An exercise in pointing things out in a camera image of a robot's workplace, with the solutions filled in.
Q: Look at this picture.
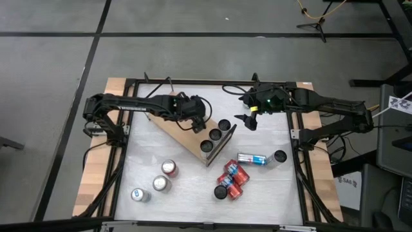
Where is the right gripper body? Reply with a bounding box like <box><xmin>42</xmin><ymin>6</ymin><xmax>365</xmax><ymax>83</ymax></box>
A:
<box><xmin>247</xmin><ymin>82</ymin><xmax>287</xmax><ymax>115</ymax></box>

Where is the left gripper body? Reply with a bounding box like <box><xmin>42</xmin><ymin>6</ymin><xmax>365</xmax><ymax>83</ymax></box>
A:
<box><xmin>170</xmin><ymin>93</ymin><xmax>207</xmax><ymax>122</ymax></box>

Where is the white Celsius energy can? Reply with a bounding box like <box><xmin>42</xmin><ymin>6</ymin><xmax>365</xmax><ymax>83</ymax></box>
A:
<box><xmin>265</xmin><ymin>149</ymin><xmax>288</xmax><ymax>171</ymax></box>

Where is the blue silver Red Bull can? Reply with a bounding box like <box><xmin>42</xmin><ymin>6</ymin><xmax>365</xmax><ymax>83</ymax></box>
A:
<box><xmin>237</xmin><ymin>152</ymin><xmax>268</xmax><ymax>167</ymax></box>
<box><xmin>130</xmin><ymin>188</ymin><xmax>152</xmax><ymax>203</ymax></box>

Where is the silver can with red print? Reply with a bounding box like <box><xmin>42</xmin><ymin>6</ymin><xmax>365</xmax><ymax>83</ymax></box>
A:
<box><xmin>152</xmin><ymin>175</ymin><xmax>173</xmax><ymax>193</ymax></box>

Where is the Celsius Tropical Vibe can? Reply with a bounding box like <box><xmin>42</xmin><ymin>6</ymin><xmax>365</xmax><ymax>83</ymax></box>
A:
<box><xmin>213</xmin><ymin>184</ymin><xmax>229</xmax><ymax>200</ymax></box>

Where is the black tripod stand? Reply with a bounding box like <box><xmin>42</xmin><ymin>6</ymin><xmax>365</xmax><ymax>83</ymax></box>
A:
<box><xmin>295</xmin><ymin>17</ymin><xmax>328</xmax><ymax>43</ymax></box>

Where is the wooden table side panel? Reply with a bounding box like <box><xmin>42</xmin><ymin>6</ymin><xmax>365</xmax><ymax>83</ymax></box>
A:
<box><xmin>72</xmin><ymin>77</ymin><xmax>136</xmax><ymax>217</ymax></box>
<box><xmin>295</xmin><ymin>82</ymin><xmax>344</xmax><ymax>223</ymax></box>

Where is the printed white paper sign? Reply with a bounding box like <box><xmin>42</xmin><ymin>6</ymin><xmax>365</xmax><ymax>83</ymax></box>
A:
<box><xmin>388</xmin><ymin>95</ymin><xmax>412</xmax><ymax>115</ymax></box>

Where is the grey cabinet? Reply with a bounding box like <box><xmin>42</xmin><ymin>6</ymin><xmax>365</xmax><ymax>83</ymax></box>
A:
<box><xmin>376</xmin><ymin>83</ymin><xmax>412</xmax><ymax>178</ymax></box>

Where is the dark keyboard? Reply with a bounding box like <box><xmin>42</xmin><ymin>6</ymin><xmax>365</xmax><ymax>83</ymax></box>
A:
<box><xmin>397</xmin><ymin>175</ymin><xmax>412</xmax><ymax>223</ymax></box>

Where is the black stand leg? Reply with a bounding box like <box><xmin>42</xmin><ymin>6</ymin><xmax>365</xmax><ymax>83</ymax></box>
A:
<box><xmin>0</xmin><ymin>135</ymin><xmax>25</xmax><ymax>151</ymax></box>

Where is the wooden shelf with black frame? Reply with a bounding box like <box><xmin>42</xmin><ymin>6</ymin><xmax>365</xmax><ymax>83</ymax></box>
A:
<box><xmin>138</xmin><ymin>76</ymin><xmax>238</xmax><ymax>168</ymax></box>

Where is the black cable bundle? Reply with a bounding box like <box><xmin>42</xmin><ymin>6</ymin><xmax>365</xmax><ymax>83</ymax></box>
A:
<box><xmin>317</xmin><ymin>138</ymin><xmax>358</xmax><ymax>165</ymax></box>

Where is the yellow cable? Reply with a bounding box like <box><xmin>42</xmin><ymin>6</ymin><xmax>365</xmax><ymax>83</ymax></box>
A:
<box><xmin>295</xmin><ymin>0</ymin><xmax>348</xmax><ymax>20</ymax></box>

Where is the long silver frame bracket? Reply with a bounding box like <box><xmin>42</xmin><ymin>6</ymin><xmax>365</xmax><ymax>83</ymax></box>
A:
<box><xmin>278</xmin><ymin>224</ymin><xmax>318</xmax><ymax>232</ymax></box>
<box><xmin>101</xmin><ymin>220</ymin><xmax>139</xmax><ymax>228</ymax></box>

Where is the black desk frame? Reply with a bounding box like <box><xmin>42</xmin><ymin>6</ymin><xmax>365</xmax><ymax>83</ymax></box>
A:
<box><xmin>349</xmin><ymin>0</ymin><xmax>412</xmax><ymax>88</ymax></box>

